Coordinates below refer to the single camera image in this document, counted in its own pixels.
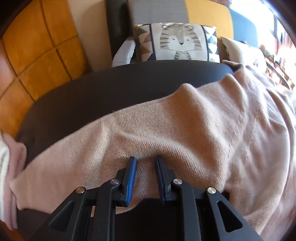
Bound beige knitted sweater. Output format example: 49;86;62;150
10;65;295;240

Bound tiger print cushion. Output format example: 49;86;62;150
134;23;220;63

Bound folded pink white clothes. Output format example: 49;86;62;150
1;133;27;230

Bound deer print cushion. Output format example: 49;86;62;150
221;37;267;73

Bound grey yellow blue sofa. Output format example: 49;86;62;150
112;1;258;66

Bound wooden side table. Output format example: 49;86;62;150
259;45;295;91

